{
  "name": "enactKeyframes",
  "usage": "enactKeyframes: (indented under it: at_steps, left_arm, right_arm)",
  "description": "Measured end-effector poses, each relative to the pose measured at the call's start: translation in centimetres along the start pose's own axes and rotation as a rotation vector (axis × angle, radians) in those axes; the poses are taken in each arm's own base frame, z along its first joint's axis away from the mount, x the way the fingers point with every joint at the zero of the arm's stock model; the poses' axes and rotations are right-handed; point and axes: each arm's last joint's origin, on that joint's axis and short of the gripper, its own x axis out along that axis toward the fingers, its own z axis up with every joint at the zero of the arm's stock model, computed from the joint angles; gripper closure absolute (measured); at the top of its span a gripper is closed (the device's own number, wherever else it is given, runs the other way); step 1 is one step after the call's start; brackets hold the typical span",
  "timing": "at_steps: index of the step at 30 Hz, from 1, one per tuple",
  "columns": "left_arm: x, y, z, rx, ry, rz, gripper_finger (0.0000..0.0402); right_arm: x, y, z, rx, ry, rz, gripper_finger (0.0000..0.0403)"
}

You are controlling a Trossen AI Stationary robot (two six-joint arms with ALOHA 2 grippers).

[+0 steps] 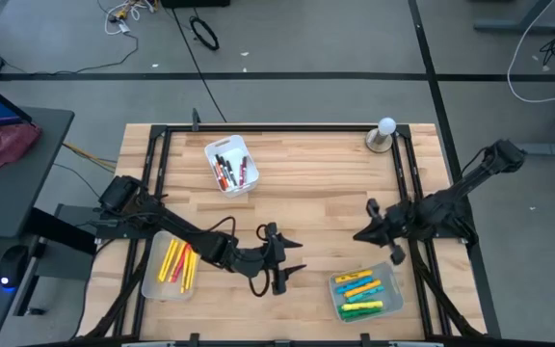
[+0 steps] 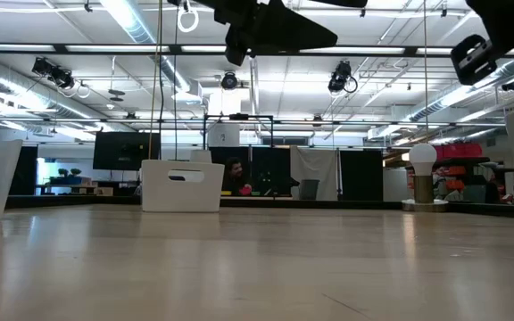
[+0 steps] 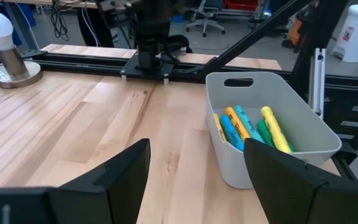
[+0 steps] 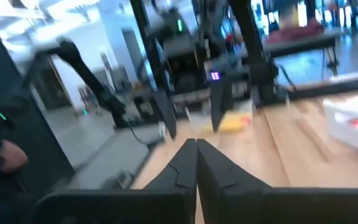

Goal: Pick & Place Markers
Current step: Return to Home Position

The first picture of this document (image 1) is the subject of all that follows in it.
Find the thick green highlighter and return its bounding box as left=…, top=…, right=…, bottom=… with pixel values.
left=339, top=310, right=383, bottom=323
left=336, top=306, right=383, bottom=318

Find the long black floor cable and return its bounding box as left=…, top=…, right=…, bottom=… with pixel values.
left=170, top=7, right=228, bottom=124

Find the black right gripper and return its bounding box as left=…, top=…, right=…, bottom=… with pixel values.
left=353, top=198, right=416, bottom=266

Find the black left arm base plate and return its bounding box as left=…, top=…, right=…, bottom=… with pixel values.
left=94, top=211, right=163, bottom=241

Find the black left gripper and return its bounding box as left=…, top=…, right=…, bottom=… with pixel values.
left=237, top=222, right=307, bottom=297

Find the thin black floor cable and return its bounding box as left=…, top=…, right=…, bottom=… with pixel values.
left=0, top=18, right=140, bottom=77

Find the white plastic bin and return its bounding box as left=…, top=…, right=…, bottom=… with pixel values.
left=203, top=134, right=261, bottom=200

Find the light bulb on round base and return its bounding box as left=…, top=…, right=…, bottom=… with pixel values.
left=364, top=116, right=398, bottom=154

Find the thin yellow highlighter pen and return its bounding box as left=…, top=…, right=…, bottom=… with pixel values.
left=157, top=238, right=177, bottom=283
left=188, top=250, right=198, bottom=291
left=184, top=249, right=194, bottom=292
left=179, top=248, right=190, bottom=294
left=164, top=239, right=181, bottom=279

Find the orange Expo marker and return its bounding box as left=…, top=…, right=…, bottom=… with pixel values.
left=214, top=162, right=229, bottom=192

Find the thick blue highlighter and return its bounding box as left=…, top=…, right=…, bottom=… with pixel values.
left=346, top=285, right=386, bottom=304
left=336, top=276, right=375, bottom=295

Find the white floor cable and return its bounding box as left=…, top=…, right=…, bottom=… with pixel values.
left=506, top=0, right=555, bottom=104

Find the clear plastic bin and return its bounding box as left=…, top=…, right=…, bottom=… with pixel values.
left=140, top=229, right=202, bottom=303

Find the coiled black cable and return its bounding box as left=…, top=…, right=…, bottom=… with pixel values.
left=189, top=15, right=221, bottom=52

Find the black desk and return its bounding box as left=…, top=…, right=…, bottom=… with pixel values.
left=0, top=106, right=76, bottom=241

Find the grey desk leg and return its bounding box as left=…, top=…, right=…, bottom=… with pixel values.
left=473, top=0, right=555, bottom=35
left=510, top=122, right=555, bottom=157

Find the grey plastic bin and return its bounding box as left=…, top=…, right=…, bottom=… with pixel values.
left=328, top=260, right=406, bottom=325

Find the black computer mouse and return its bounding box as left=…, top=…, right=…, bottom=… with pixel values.
left=0, top=244, right=31, bottom=293

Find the thin pink highlighter pen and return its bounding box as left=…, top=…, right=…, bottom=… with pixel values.
left=170, top=243, right=193, bottom=284

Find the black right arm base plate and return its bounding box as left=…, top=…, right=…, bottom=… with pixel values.
left=396, top=200, right=469, bottom=241

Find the white and yellow cable bundle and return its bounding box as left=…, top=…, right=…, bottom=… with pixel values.
left=95, top=0, right=156, bottom=37

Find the black box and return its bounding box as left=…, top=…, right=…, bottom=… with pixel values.
left=160, top=0, right=231, bottom=9

